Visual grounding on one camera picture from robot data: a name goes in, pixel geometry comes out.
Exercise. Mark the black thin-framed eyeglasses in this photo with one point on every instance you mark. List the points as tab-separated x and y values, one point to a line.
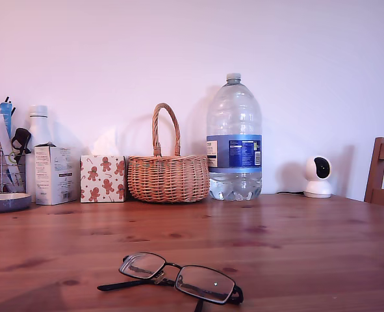
238	292

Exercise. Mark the large clear water bottle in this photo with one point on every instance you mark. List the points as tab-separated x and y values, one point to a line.
234	152

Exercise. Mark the white tissue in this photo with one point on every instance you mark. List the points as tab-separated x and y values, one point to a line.
107	144

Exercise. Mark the gingerbread print tissue box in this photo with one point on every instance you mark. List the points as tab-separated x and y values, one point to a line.
102	178

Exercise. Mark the white printed carton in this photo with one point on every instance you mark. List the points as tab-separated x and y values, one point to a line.
53	175

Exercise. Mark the white metal bottle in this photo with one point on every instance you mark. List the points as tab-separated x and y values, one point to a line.
39	126

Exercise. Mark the dark brown sunglasses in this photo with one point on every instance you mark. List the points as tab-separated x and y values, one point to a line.
22	138

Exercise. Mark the white sachet with green print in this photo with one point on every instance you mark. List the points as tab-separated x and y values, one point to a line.
13	169

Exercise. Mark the blue stick sachet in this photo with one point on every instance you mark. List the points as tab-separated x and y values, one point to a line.
6	117

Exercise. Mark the grey round dish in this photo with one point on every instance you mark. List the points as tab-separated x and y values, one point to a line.
6	203

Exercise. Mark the white black-striped packet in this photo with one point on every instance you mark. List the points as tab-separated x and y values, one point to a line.
1	130

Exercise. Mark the small white round camera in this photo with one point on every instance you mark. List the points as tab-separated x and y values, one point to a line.
316	188

